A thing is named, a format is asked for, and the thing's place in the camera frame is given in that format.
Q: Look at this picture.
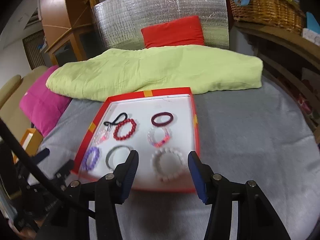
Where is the red bead bracelet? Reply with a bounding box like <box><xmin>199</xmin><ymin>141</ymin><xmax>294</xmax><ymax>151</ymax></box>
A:
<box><xmin>113</xmin><ymin>117</ymin><xmax>138</xmax><ymax>142</ymax></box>

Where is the purple bead bracelet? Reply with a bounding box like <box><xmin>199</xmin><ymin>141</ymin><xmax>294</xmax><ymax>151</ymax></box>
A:
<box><xmin>81</xmin><ymin>146</ymin><xmax>101</xmax><ymax>172</ymax></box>

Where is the black hair tie with charm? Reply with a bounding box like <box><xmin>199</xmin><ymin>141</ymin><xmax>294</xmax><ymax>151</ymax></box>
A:
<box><xmin>103</xmin><ymin>112</ymin><xmax>129</xmax><ymax>131</ymax></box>

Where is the maroon hair tie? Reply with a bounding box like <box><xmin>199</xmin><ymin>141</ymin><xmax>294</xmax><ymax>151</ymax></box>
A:
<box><xmin>151</xmin><ymin>112</ymin><xmax>175</xmax><ymax>128</ymax></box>

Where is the orange cardboard box lid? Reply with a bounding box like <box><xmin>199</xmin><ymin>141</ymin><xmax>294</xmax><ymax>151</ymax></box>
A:
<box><xmin>20</xmin><ymin>128</ymin><xmax>43</xmax><ymax>157</ymax></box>

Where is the silver metal bangle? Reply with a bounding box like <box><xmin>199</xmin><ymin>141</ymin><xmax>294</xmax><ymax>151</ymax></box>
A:
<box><xmin>105</xmin><ymin>145</ymin><xmax>131</xmax><ymax>171</ymax></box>

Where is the magenta pillow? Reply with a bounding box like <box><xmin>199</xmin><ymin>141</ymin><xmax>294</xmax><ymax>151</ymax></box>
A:
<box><xmin>19</xmin><ymin>66</ymin><xmax>72</xmax><ymax>137</ymax></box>

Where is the red shallow cardboard tray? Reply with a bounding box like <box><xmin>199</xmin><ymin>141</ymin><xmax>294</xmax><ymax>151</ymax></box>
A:
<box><xmin>73</xmin><ymin>87</ymin><xmax>200</xmax><ymax>193</ymax></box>

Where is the grey bed cover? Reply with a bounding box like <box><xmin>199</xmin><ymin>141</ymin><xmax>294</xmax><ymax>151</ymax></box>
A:
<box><xmin>27</xmin><ymin>77</ymin><xmax>320</xmax><ymax>240</ymax></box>

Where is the beige leather sofa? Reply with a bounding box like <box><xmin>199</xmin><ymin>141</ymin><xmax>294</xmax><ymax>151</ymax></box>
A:
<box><xmin>1</xmin><ymin>66</ymin><xmax>48</xmax><ymax>141</ymax></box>

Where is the light green folded blanket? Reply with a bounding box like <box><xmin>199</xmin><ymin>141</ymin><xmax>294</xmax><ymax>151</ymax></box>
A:
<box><xmin>46</xmin><ymin>45</ymin><xmax>263</xmax><ymax>102</ymax></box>

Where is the wooden cabinet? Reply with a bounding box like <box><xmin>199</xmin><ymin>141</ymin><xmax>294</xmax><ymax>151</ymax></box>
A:
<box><xmin>40</xmin><ymin>0</ymin><xmax>101</xmax><ymax>66</ymax></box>

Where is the red cushion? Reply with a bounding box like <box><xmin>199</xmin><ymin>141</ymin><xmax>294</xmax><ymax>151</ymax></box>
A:
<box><xmin>140</xmin><ymin>15</ymin><xmax>204</xmax><ymax>48</ymax></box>

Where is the wooden shelf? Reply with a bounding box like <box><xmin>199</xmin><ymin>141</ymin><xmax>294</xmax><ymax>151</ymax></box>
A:
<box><xmin>234</xmin><ymin>22</ymin><xmax>319</xmax><ymax>144</ymax></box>

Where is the silver reflective insulation sheet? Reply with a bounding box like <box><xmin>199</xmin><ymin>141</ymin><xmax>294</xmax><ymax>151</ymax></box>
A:
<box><xmin>93</xmin><ymin>0</ymin><xmax>229</xmax><ymax>50</ymax></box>

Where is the wicker basket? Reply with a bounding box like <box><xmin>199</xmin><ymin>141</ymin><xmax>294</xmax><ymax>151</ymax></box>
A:
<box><xmin>229</xmin><ymin>0</ymin><xmax>306</xmax><ymax>35</ymax></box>

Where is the turquoise box on shelf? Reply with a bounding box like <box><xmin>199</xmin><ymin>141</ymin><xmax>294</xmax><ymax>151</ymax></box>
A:
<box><xmin>306</xmin><ymin>11</ymin><xmax>320</xmax><ymax>34</ymax></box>

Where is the light pink bead bracelet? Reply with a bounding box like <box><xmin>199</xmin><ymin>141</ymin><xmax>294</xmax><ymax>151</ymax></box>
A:
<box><xmin>94</xmin><ymin>127</ymin><xmax>111</xmax><ymax>145</ymax></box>

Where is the pink and white bead bracelet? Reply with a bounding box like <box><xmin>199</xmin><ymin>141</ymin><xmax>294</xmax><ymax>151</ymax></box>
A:
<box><xmin>147</xmin><ymin>126</ymin><xmax>173</xmax><ymax>148</ymax></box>

